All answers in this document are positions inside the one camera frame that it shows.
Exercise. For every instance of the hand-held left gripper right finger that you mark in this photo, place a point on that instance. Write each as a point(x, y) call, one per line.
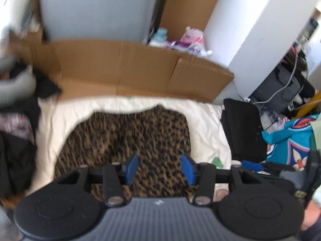
point(188, 168)

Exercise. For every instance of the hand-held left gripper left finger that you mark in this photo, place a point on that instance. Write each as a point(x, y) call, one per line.
point(131, 169)

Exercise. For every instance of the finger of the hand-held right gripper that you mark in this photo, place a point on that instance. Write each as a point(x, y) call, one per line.
point(252, 165)
point(278, 167)

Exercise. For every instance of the leopard print garment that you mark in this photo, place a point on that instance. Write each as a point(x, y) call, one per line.
point(125, 135)

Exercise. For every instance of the folded black clothes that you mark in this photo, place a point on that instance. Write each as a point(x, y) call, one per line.
point(243, 130)

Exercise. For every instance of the pile of black clothes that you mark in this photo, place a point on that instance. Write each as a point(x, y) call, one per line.
point(17, 160)

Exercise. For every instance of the person's right hand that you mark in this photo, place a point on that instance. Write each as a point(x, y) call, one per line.
point(313, 216)

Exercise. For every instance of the teal printed blanket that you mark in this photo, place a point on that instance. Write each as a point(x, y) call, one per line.
point(288, 140)

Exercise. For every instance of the cream bear print bedsheet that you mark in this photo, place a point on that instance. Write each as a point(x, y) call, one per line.
point(205, 130)

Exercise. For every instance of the yellow table leg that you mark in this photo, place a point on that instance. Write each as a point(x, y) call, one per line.
point(307, 105)

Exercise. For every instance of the grey laptop bag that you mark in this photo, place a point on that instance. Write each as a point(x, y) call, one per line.
point(278, 87)

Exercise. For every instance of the brown cardboard sheet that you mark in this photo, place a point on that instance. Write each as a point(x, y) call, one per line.
point(125, 62)

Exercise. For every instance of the white purple printed packet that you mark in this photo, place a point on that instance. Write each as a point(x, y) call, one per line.
point(185, 47)

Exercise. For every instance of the pink bottle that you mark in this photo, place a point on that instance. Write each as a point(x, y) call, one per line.
point(191, 36)

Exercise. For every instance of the grey neck pillow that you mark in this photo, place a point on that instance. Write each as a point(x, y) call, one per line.
point(17, 87)

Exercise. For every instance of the tall brown cardboard box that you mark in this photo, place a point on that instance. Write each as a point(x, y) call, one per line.
point(190, 5)

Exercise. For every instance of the grey plastic-wrapped mattress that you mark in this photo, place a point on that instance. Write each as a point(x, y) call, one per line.
point(100, 7)

